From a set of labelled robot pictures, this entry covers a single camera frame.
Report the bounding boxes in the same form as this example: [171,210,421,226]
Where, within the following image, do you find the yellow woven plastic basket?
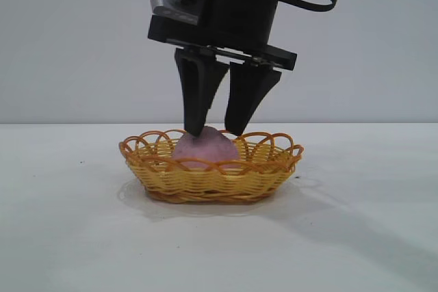
[118,129,305,205]

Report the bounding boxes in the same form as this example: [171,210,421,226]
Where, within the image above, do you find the pink peach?
[172,126,241,170]

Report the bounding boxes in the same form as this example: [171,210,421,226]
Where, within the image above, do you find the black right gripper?
[147,0,298,137]

